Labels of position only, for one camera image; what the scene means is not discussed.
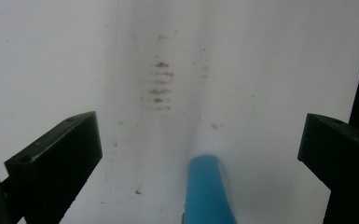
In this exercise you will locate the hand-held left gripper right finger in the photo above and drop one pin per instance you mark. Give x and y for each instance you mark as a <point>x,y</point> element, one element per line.
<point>342,161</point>

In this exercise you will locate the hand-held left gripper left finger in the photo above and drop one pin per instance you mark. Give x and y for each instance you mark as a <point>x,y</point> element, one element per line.
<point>59,158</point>

